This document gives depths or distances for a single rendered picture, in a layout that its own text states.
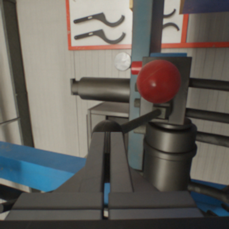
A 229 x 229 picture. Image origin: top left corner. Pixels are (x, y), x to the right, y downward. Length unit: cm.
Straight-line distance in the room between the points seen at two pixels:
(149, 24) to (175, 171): 33
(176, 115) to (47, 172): 86
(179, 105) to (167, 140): 7
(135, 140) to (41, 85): 267
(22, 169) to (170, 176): 96
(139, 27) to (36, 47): 269
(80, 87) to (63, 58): 222
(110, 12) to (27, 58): 155
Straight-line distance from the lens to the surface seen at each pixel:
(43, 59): 296
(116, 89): 47
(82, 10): 260
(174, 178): 38
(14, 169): 124
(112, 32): 237
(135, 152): 49
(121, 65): 45
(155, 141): 35
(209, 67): 228
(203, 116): 36
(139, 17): 44
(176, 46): 221
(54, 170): 101
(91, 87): 50
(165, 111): 28
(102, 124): 17
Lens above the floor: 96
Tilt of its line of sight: 17 degrees up
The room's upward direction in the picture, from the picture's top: 84 degrees counter-clockwise
